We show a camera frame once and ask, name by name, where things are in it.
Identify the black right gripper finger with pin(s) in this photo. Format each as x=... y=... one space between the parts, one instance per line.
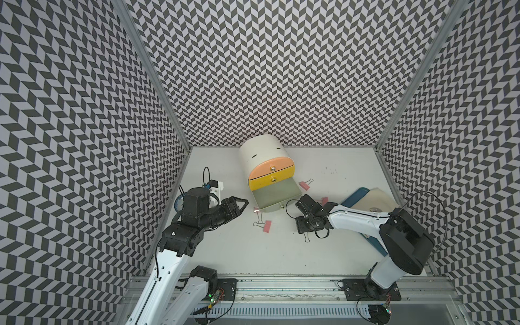
x=305 y=205
x=305 y=226

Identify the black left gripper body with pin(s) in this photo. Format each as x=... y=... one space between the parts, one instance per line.
x=214 y=217

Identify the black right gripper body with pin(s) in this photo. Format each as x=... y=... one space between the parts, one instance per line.
x=312 y=223

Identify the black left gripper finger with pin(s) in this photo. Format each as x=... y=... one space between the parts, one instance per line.
x=225 y=215
x=235 y=205

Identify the green bottom drawer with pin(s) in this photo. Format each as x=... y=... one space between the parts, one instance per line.
x=274 y=197

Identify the yellow drawer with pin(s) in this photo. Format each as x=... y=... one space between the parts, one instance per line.
x=272 y=178

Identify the orange top drawer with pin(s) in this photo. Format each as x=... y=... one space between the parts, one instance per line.
x=270 y=166

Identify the white round drawer cabinet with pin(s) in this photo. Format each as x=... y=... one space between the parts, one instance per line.
x=259 y=149

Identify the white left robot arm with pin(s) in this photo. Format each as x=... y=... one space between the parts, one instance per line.
x=158 y=304

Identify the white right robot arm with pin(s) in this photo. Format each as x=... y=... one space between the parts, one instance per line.
x=407 y=243

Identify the blue patterned bowl far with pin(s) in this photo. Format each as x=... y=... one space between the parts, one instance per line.
x=179 y=203

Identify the beige cloth napkin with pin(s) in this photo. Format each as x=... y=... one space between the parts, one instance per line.
x=376 y=198

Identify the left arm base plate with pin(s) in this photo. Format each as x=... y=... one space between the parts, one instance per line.
x=227 y=285

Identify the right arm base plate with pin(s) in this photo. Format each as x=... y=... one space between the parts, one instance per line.
x=359 y=289

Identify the aluminium front rail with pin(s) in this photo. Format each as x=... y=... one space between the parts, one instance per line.
x=330 y=289

